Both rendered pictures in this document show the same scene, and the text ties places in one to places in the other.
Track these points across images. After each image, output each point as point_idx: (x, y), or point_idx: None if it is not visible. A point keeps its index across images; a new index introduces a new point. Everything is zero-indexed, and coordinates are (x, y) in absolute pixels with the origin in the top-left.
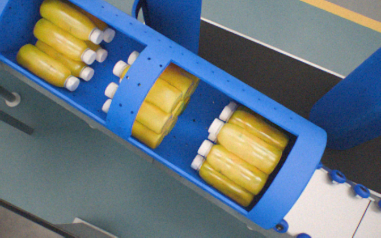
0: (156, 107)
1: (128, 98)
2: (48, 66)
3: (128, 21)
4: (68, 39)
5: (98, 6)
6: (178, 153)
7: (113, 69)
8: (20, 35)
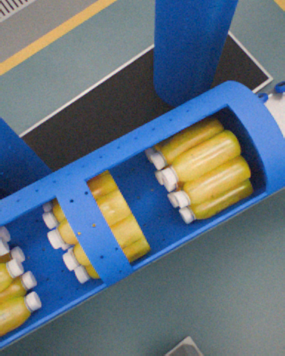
0: (116, 224)
1: (101, 244)
2: (0, 318)
3: (13, 202)
4: None
5: None
6: (165, 230)
7: (53, 246)
8: None
